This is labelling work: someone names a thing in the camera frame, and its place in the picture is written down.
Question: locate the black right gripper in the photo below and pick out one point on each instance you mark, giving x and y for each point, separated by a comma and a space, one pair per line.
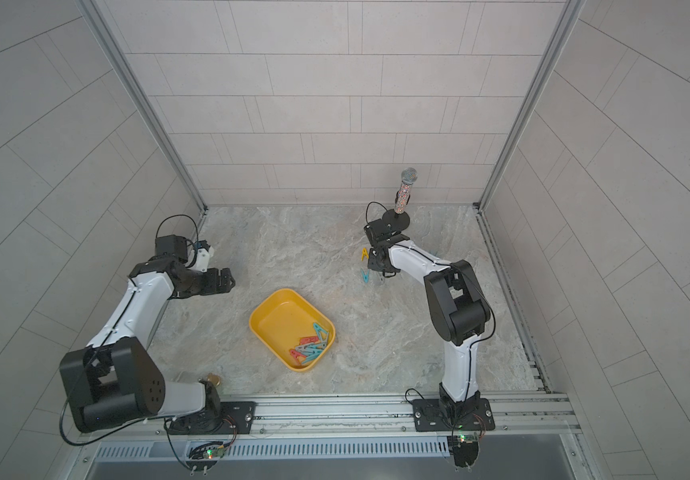
374, 261

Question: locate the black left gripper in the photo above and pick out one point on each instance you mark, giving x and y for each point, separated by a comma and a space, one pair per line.
213, 284

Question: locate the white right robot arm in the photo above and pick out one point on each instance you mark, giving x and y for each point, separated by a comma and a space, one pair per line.
458, 310

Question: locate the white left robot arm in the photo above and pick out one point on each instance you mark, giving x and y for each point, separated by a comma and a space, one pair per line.
114, 381

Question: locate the yellow plastic storage box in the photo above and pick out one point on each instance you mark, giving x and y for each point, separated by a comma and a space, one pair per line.
293, 329

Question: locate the glittery stand with black base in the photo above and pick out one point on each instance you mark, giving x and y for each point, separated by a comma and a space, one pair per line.
397, 219

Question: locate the brass round knob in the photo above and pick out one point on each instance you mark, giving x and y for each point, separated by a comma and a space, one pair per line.
214, 379

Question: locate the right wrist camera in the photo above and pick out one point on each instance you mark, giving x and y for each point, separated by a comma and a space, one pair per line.
380, 230

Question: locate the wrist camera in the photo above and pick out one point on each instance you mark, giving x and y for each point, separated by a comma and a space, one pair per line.
380, 230
173, 246

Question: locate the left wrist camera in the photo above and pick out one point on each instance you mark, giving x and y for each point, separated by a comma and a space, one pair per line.
173, 246

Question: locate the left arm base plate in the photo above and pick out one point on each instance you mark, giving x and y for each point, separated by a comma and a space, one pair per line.
234, 417

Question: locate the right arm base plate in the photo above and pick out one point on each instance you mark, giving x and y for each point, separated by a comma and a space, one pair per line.
454, 415

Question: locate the aluminium front rail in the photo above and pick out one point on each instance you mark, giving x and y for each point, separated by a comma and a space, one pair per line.
396, 415

